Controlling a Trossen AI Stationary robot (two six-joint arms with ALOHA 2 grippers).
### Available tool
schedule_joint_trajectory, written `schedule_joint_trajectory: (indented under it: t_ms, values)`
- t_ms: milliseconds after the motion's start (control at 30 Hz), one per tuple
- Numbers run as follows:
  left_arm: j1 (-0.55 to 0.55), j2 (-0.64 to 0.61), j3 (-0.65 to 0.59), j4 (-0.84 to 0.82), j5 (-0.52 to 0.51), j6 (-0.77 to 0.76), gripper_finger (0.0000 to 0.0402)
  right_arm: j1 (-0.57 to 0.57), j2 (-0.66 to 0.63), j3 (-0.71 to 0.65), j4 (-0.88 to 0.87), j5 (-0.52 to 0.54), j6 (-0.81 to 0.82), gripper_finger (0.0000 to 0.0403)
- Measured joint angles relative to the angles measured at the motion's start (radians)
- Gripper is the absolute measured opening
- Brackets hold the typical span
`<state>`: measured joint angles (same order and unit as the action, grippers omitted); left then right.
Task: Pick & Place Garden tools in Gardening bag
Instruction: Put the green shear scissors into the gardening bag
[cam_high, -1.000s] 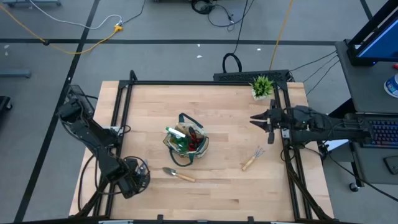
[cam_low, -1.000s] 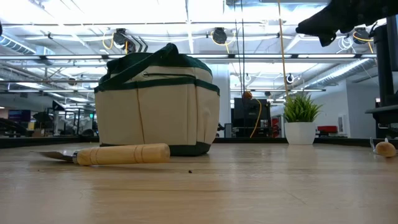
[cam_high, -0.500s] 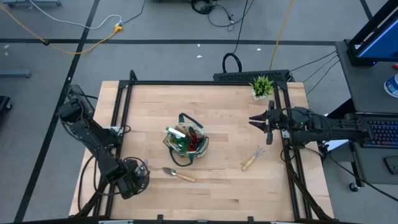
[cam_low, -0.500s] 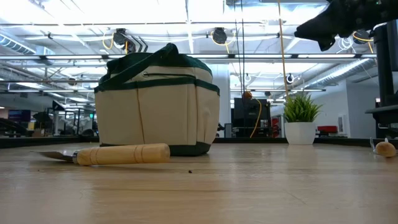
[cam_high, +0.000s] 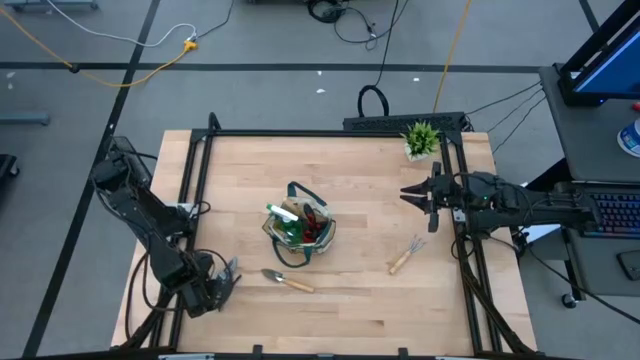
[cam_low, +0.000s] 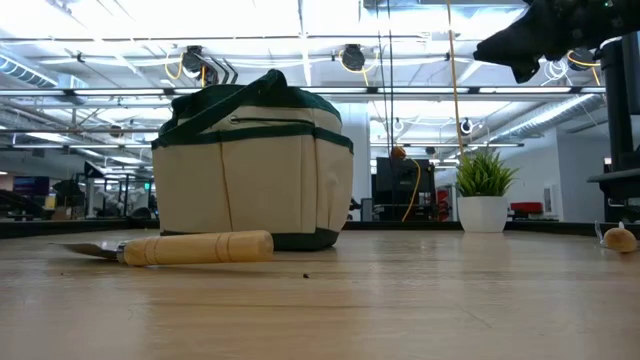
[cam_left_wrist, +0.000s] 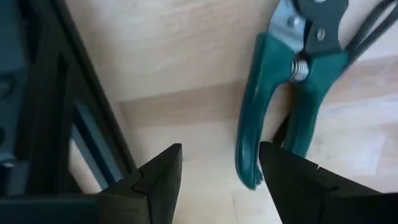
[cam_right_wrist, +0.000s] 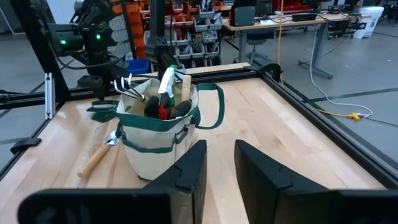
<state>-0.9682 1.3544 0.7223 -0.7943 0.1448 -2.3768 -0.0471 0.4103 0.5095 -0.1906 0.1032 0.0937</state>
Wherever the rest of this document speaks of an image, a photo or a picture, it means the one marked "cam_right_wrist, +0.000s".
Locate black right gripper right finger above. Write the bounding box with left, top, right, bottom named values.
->
left=233, top=139, right=398, bottom=224

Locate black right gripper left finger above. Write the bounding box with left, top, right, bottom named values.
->
left=17, top=139, right=208, bottom=224

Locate beige green gardening bag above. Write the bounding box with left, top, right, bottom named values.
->
left=115, top=77, right=225, bottom=182

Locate green spray bottle white nozzle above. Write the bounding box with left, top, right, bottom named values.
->
left=157, top=64, right=178, bottom=108

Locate narrow trowel wooden handle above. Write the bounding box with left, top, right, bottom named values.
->
left=76, top=129, right=121, bottom=179

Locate red black gardening glove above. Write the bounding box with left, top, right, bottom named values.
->
left=143, top=93, right=193, bottom=121

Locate blue storage bin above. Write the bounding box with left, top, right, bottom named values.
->
left=124, top=58, right=153, bottom=75

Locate parts bin shelf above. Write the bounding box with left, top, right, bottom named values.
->
left=108, top=0, right=224, bottom=68

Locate office chair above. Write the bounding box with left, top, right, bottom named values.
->
left=245, top=29, right=274, bottom=65

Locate grey monitor back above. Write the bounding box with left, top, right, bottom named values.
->
left=229, top=0, right=257, bottom=27

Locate wooden workbench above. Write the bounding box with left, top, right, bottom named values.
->
left=222, top=12, right=373, bottom=80

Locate black aluminium table frame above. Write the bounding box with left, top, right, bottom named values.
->
left=0, top=0, right=398, bottom=189

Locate yellow extension cable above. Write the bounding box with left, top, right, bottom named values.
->
left=277, top=0, right=361, bottom=121

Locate white cable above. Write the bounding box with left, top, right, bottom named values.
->
left=309, top=27, right=374, bottom=118

